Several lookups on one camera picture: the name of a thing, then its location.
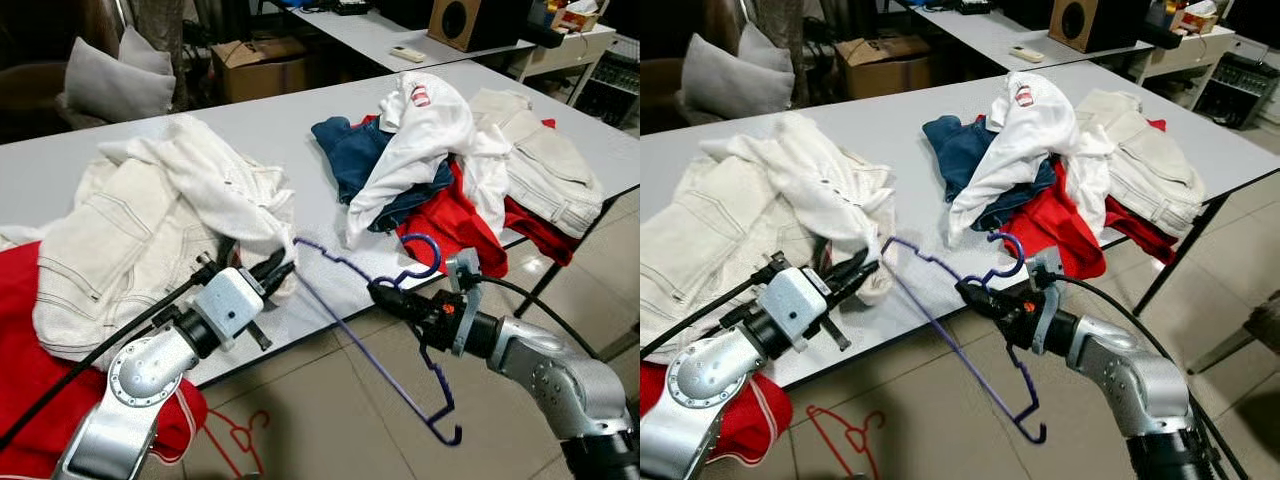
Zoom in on red garment white stripes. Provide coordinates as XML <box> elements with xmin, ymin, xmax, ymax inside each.
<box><xmin>0</xmin><ymin>240</ymin><xmax>209</xmax><ymax>480</ymax></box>
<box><xmin>640</xmin><ymin>360</ymin><xmax>791</xmax><ymax>466</ymax></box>

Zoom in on grey pillow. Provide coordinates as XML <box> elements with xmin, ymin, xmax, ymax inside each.
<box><xmin>58</xmin><ymin>37</ymin><xmax>178</xmax><ymax>124</ymax></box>
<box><xmin>682</xmin><ymin>35</ymin><xmax>801</xmax><ymax>121</ymax></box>
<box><xmin>740</xmin><ymin>22</ymin><xmax>796</xmax><ymax>71</ymax></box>
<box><xmin>117</xmin><ymin>25</ymin><xmax>174</xmax><ymax>76</ymax></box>

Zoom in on plain red garment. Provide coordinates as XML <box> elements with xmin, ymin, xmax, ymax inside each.
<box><xmin>1000</xmin><ymin>118</ymin><xmax>1181</xmax><ymax>281</ymax></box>
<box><xmin>350</xmin><ymin>115</ymin><xmax>581</xmax><ymax>281</ymax></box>

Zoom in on black equipment rack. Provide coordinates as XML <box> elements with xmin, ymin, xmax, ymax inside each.
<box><xmin>1195</xmin><ymin>35</ymin><xmax>1280</xmax><ymax>131</ymax></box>
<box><xmin>575</xmin><ymin>35</ymin><xmax>641</xmax><ymax>131</ymax></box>

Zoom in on red yellow box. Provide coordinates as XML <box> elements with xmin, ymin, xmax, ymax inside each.
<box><xmin>1170</xmin><ymin>3</ymin><xmax>1221</xmax><ymax>34</ymax></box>
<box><xmin>550</xmin><ymin>5</ymin><xmax>601</xmax><ymax>36</ymax></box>

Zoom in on blue jeans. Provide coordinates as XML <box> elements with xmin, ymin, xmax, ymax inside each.
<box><xmin>922</xmin><ymin>113</ymin><xmax>1059</xmax><ymax>233</ymax></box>
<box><xmin>310</xmin><ymin>115</ymin><xmax>456</xmax><ymax>233</ymax></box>

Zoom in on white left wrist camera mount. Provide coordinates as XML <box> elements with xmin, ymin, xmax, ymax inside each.
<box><xmin>195</xmin><ymin>267</ymin><xmax>266</xmax><ymax>351</ymax></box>
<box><xmin>765</xmin><ymin>265</ymin><xmax>831</xmax><ymax>349</ymax></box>

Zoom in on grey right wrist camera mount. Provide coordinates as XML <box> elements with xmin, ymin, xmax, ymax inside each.
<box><xmin>445</xmin><ymin>250</ymin><xmax>481</xmax><ymax>356</ymax></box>
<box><xmin>1028</xmin><ymin>248</ymin><xmax>1066</xmax><ymax>356</ymax></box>

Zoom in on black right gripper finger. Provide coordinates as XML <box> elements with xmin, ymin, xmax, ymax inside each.
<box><xmin>370</xmin><ymin>292</ymin><xmax>419</xmax><ymax>323</ymax></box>
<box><xmin>367</xmin><ymin>278</ymin><xmax>421</xmax><ymax>307</ymax></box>
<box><xmin>954</xmin><ymin>277</ymin><xmax>1005</xmax><ymax>305</ymax></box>
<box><xmin>956</xmin><ymin>290</ymin><xmax>1003</xmax><ymax>321</ymax></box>

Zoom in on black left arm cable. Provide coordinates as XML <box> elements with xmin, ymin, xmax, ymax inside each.
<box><xmin>0</xmin><ymin>262</ymin><xmax>213</xmax><ymax>449</ymax></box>
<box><xmin>640</xmin><ymin>255</ymin><xmax>786</xmax><ymax>359</ymax></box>

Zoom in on wooden black speaker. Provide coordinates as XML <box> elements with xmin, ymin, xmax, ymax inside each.
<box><xmin>1048</xmin><ymin>0</ymin><xmax>1156</xmax><ymax>53</ymax></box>
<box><xmin>428</xmin><ymin>0</ymin><xmax>536</xmax><ymax>53</ymax></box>

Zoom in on purple wire clothes hanger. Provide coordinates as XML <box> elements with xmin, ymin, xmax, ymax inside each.
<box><xmin>293</xmin><ymin>233</ymin><xmax>464</xmax><ymax>447</ymax></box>
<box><xmin>882</xmin><ymin>233</ymin><xmax>1048</xmax><ymax>445</ymax></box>

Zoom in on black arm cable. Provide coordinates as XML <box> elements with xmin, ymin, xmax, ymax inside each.
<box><xmin>476</xmin><ymin>274</ymin><xmax>606</xmax><ymax>363</ymax></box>
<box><xmin>640</xmin><ymin>255</ymin><xmax>786</xmax><ymax>359</ymax></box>
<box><xmin>0</xmin><ymin>262</ymin><xmax>213</xmax><ymax>449</ymax></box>
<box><xmin>1058</xmin><ymin>272</ymin><xmax>1233</xmax><ymax>480</ymax></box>

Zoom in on cream trousers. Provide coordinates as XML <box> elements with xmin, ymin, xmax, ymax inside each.
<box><xmin>1075</xmin><ymin>88</ymin><xmax>1208</xmax><ymax>239</ymax></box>
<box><xmin>470</xmin><ymin>88</ymin><xmax>606</xmax><ymax>239</ymax></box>

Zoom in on white table black legs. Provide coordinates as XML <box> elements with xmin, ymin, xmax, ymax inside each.
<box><xmin>640</xmin><ymin>58</ymin><xmax>1280</xmax><ymax>391</ymax></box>
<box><xmin>0</xmin><ymin>58</ymin><xmax>641</xmax><ymax>391</ymax></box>

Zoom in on cream denim garment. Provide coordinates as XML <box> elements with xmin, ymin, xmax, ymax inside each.
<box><xmin>640</xmin><ymin>150</ymin><xmax>831</xmax><ymax>351</ymax></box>
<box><xmin>0</xmin><ymin>150</ymin><xmax>226</xmax><ymax>361</ymax></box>

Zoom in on white desk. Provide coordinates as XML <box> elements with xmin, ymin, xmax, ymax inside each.
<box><xmin>905</xmin><ymin>5</ymin><xmax>1236</xmax><ymax>81</ymax></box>
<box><xmin>290</xmin><ymin>8</ymin><xmax>618</xmax><ymax>81</ymax></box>

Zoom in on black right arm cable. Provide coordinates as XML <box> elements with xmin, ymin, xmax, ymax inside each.
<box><xmin>1058</xmin><ymin>272</ymin><xmax>1233</xmax><ymax>480</ymax></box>
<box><xmin>476</xmin><ymin>274</ymin><xmax>606</xmax><ymax>363</ymax></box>

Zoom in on brown cardboard box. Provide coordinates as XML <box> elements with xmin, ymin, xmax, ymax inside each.
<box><xmin>835</xmin><ymin>35</ymin><xmax>933</xmax><ymax>99</ymax></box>
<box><xmin>210</xmin><ymin>37</ymin><xmax>311</xmax><ymax>104</ymax></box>

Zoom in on red wire hanger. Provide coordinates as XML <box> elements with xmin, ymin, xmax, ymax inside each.
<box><xmin>805</xmin><ymin>405</ymin><xmax>891</xmax><ymax>480</ymax></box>
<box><xmin>205</xmin><ymin>408</ymin><xmax>271</xmax><ymax>480</ymax></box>

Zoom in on white shirt red badge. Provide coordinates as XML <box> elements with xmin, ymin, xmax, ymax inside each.
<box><xmin>345</xmin><ymin>70</ymin><xmax>511</xmax><ymax>251</ymax></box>
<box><xmin>948</xmin><ymin>70</ymin><xmax>1116</xmax><ymax>246</ymax></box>

